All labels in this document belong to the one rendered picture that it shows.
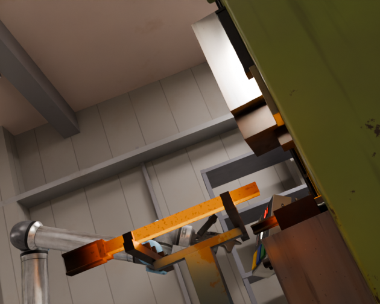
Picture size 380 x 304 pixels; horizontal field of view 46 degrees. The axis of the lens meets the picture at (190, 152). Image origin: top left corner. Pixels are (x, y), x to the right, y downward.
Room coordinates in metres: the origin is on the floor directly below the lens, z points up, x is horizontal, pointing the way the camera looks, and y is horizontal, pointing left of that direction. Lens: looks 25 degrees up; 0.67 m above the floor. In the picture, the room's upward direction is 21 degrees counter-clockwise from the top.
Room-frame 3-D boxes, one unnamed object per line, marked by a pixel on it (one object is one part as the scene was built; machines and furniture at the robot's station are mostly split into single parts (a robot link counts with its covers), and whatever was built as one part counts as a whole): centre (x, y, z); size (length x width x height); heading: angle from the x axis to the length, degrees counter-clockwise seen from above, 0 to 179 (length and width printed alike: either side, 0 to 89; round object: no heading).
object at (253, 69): (1.14, -0.26, 1.27); 0.09 x 0.02 x 0.17; 167
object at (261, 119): (1.43, -0.41, 1.32); 0.42 x 0.20 x 0.10; 77
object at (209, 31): (1.39, -0.40, 1.56); 0.42 x 0.39 x 0.40; 77
